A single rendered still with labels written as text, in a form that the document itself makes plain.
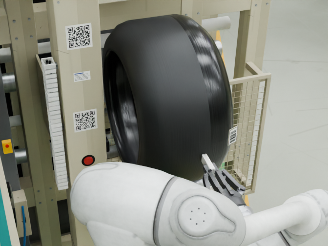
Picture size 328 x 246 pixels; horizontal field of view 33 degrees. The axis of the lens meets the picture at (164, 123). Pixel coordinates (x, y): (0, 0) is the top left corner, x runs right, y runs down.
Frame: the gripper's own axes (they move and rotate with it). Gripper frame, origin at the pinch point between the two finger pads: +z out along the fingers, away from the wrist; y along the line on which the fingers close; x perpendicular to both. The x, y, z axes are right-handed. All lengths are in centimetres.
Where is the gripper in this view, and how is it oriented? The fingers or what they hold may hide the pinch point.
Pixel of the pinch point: (208, 164)
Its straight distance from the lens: 174.2
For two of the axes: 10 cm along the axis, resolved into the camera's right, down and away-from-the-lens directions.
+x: -0.7, 7.4, 6.6
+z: -3.5, -6.4, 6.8
